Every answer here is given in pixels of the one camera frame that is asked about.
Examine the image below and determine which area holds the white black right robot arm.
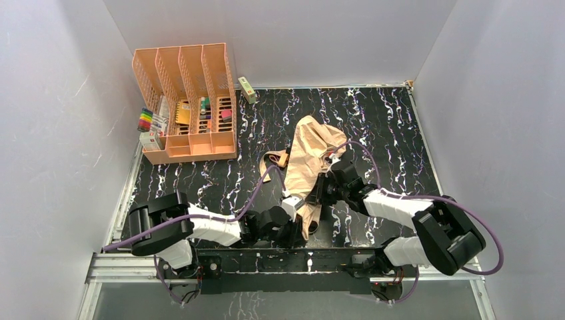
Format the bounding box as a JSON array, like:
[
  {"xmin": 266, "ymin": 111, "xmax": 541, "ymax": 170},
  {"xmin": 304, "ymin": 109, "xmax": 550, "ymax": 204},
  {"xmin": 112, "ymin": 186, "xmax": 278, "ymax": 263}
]
[{"xmin": 306, "ymin": 161, "xmax": 486, "ymax": 275}]

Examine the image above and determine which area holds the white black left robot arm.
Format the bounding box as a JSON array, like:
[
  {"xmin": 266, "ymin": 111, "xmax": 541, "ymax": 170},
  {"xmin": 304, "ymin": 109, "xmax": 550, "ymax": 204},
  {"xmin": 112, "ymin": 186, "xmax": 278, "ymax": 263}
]
[{"xmin": 128, "ymin": 191, "xmax": 304, "ymax": 269}]

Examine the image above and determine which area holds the pink eraser in organizer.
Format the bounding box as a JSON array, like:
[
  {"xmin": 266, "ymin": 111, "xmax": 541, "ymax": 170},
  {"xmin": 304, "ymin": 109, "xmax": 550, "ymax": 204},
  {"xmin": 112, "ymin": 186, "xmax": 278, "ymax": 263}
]
[{"xmin": 220, "ymin": 109, "xmax": 233, "ymax": 123}]

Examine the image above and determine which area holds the green white small box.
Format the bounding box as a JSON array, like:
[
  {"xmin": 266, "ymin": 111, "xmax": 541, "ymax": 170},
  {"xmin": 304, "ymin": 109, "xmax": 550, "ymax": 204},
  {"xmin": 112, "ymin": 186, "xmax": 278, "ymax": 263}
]
[{"xmin": 238, "ymin": 77, "xmax": 257, "ymax": 105}]

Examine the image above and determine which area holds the yellow notebook in organizer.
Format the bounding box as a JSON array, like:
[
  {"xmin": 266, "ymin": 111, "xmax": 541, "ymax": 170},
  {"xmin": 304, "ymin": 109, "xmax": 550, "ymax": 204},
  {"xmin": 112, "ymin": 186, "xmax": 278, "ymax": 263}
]
[{"xmin": 175, "ymin": 101, "xmax": 191, "ymax": 125}]

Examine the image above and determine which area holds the small white cardboard box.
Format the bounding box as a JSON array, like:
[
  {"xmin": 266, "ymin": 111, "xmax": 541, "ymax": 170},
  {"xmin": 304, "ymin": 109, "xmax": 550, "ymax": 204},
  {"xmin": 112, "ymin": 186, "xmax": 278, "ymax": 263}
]
[{"xmin": 139, "ymin": 131, "xmax": 164, "ymax": 151}]

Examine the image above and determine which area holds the peach plastic desk organizer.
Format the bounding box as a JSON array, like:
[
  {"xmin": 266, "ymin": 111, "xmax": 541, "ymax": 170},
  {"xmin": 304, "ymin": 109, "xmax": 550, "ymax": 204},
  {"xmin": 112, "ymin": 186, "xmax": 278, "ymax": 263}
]
[{"xmin": 132, "ymin": 43, "xmax": 237, "ymax": 165}]

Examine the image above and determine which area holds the colourful marker pen set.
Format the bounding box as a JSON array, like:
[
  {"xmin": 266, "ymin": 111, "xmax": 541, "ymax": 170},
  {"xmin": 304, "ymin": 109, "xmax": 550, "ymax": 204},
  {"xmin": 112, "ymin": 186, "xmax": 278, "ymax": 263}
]
[{"xmin": 137, "ymin": 108, "xmax": 153, "ymax": 132}]

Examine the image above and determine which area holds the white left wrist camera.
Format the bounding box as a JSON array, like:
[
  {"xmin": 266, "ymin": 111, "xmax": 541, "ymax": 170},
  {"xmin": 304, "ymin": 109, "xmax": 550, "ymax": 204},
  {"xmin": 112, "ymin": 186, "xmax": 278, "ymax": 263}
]
[{"xmin": 281, "ymin": 195, "xmax": 304, "ymax": 222}]

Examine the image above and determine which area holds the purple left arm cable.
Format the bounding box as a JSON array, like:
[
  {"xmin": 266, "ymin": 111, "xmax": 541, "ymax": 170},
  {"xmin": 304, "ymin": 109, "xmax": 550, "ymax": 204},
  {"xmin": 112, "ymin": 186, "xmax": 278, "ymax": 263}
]
[{"xmin": 102, "ymin": 165, "xmax": 290, "ymax": 307}]

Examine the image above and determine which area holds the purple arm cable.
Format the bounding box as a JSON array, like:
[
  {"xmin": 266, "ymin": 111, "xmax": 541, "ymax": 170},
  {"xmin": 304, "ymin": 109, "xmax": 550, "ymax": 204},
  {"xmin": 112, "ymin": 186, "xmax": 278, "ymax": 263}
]
[
  {"xmin": 102, "ymin": 165, "xmax": 290, "ymax": 307},
  {"xmin": 328, "ymin": 140, "xmax": 505, "ymax": 305}
]

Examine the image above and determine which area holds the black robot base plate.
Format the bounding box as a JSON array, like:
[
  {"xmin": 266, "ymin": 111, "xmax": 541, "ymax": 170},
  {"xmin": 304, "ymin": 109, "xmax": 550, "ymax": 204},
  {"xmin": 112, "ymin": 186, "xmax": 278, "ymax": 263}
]
[{"xmin": 157, "ymin": 248, "xmax": 416, "ymax": 295}]

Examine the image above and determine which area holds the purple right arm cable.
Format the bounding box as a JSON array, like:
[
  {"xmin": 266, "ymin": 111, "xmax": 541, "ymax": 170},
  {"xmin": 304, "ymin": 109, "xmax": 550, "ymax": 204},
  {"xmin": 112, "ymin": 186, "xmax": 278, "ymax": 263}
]
[{"xmin": 328, "ymin": 140, "xmax": 505, "ymax": 305}]

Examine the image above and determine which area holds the aluminium table edge rail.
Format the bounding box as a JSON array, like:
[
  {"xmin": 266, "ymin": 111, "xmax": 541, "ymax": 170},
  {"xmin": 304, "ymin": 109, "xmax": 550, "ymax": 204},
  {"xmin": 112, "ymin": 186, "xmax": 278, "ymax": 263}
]
[{"xmin": 79, "ymin": 85, "xmax": 494, "ymax": 319}]

